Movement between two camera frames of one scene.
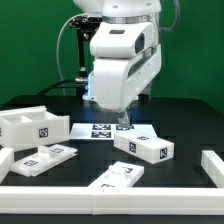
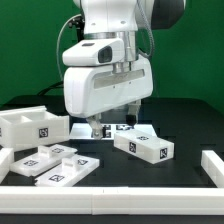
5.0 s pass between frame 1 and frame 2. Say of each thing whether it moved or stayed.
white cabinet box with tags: stayed
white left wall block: stayed
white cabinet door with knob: moved
